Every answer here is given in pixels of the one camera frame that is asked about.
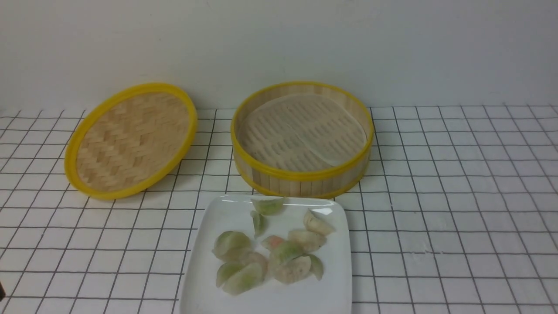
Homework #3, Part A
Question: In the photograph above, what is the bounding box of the green dumpling plate top edge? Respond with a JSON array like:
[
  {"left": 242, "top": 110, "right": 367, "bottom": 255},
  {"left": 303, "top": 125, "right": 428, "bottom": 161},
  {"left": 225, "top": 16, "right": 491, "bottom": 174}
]
[{"left": 251, "top": 197, "right": 285, "bottom": 216}]

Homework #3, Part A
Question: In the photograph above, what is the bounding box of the pale dumpling plate right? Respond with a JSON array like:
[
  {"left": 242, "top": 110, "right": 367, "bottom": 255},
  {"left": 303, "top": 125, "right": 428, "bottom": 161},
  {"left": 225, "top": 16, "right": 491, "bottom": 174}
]
[{"left": 303, "top": 209, "right": 336, "bottom": 236}]

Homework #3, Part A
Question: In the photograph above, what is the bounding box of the white square plate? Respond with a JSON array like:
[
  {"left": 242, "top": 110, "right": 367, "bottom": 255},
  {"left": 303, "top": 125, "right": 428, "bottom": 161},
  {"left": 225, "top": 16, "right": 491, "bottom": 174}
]
[{"left": 179, "top": 195, "right": 353, "bottom": 314}]

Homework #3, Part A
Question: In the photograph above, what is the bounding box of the bamboo steamer basket yellow rim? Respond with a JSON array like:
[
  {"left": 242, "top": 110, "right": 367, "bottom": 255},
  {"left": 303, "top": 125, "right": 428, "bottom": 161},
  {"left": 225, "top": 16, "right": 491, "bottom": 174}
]
[{"left": 231, "top": 81, "right": 374, "bottom": 198}]

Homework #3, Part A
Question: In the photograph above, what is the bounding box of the white steamer liner paper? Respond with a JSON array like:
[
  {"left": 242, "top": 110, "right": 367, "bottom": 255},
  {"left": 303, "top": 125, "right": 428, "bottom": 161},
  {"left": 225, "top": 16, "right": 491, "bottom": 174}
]
[{"left": 238, "top": 93, "right": 368, "bottom": 172}]

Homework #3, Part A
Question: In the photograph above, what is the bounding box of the pink dumpling centre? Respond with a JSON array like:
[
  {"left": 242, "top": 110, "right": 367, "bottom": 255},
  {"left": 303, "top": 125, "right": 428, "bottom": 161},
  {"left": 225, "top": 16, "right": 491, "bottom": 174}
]
[{"left": 261, "top": 235, "right": 285, "bottom": 252}]

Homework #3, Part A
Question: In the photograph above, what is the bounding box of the pale dumpling centre right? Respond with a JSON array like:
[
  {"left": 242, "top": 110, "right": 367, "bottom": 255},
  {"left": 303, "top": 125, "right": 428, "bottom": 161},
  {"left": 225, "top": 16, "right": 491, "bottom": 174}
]
[{"left": 288, "top": 230, "right": 327, "bottom": 253}]

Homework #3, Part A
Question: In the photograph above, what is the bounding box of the pink dumpling front middle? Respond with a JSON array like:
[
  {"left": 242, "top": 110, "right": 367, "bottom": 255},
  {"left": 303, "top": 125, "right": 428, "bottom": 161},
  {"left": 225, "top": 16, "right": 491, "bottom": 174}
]
[{"left": 239, "top": 252, "right": 268, "bottom": 281}]

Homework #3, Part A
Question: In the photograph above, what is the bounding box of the pale pink dumpling front right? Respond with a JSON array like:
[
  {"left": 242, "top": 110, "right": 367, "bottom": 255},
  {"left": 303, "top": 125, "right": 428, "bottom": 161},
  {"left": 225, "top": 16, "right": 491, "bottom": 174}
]
[{"left": 272, "top": 256, "right": 312, "bottom": 285}]

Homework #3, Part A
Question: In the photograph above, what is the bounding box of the green dumpling front large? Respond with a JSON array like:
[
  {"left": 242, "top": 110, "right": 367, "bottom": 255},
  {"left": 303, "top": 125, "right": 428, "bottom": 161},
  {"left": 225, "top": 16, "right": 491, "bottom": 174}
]
[{"left": 222, "top": 263, "right": 265, "bottom": 296}]

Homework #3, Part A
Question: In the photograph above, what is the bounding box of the green dumpling front left small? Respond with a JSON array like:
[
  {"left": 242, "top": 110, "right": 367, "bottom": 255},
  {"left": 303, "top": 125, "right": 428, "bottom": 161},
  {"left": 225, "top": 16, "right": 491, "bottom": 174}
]
[{"left": 215, "top": 261, "right": 244, "bottom": 288}]

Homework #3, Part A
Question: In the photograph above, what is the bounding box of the bamboo steamer lid yellow rim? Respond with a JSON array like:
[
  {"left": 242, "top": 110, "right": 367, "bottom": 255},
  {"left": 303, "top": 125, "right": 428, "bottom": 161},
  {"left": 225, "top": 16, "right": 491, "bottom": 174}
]
[{"left": 64, "top": 83, "right": 197, "bottom": 199}]

